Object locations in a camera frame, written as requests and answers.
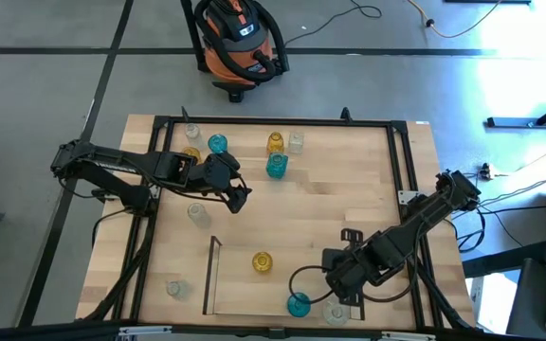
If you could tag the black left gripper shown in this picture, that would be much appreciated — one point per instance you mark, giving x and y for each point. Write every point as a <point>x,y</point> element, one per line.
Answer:
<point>216,173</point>

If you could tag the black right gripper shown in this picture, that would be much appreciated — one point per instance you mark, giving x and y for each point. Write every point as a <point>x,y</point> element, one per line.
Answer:
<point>346,272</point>

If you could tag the clear round glass vase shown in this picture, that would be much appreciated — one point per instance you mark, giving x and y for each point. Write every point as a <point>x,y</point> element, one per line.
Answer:
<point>335,312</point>

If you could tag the blue round glass vase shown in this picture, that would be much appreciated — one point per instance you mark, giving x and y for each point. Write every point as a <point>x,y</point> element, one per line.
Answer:
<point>299,305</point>

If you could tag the clear square glass vase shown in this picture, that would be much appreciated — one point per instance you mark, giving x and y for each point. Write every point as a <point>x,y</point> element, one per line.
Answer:
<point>296,143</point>

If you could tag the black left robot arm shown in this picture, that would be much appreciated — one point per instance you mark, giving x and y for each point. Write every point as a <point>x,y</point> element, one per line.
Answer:
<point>112,163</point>

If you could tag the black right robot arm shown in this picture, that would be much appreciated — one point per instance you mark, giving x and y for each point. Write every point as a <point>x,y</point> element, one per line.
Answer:
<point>424,213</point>

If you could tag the clear diamond-pattern bottle vase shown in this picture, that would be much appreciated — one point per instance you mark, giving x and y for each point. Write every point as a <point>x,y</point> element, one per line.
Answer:
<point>198,215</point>

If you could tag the blue square glass vase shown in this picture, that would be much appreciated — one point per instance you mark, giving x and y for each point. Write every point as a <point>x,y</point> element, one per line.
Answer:
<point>277,166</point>

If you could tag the blue lobed glass vase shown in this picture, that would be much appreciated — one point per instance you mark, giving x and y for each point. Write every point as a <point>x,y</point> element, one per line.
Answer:
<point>217,143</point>

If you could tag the yellow ribbed glass vase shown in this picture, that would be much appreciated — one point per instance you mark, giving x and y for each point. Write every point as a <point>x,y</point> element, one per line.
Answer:
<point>275,144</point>

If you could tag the clear ribbed bottle vase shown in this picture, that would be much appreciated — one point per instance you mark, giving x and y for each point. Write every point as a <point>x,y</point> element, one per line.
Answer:
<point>192,132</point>

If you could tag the orange and black vacuum cleaner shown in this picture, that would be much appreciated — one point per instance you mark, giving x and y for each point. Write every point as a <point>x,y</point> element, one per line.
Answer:
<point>235,52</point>

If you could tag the black power adapter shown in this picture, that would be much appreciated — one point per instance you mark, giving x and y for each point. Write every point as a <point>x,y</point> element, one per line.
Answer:
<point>486,171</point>

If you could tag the black stand pole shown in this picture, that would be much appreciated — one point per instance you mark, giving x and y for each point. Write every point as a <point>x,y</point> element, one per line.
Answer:
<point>190,28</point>

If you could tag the grey laptop computer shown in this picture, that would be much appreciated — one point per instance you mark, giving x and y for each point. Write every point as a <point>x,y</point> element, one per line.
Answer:
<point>529,298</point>

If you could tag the black desk foot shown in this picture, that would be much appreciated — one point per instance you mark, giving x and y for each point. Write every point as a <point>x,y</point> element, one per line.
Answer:
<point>510,122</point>

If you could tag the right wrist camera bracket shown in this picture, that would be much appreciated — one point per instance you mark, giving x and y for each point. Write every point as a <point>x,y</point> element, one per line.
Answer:
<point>351,236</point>

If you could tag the black aluminium table frame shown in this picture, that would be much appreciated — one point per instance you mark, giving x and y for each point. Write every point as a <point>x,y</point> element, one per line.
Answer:
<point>278,121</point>

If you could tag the silver frame bracket plate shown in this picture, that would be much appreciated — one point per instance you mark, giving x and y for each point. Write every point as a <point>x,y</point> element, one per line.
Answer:
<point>405,195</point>
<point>155,192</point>

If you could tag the black frame hook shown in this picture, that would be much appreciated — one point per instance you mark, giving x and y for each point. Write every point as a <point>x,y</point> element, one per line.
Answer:
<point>346,114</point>
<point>185,114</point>

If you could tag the black camera mounting beam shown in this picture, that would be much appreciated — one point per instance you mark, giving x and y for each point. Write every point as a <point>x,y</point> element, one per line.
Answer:
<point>41,334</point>

